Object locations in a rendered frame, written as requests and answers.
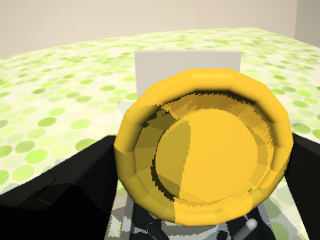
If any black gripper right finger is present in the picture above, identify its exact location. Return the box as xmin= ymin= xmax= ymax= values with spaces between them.
xmin=284 ymin=133 xmax=320 ymax=240

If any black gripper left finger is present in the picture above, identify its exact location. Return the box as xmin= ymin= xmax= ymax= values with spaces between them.
xmin=0 ymin=135 xmax=119 ymax=240

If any yellow round plate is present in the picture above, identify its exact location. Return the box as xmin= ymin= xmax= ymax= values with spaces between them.
xmin=113 ymin=68 xmax=293 ymax=227

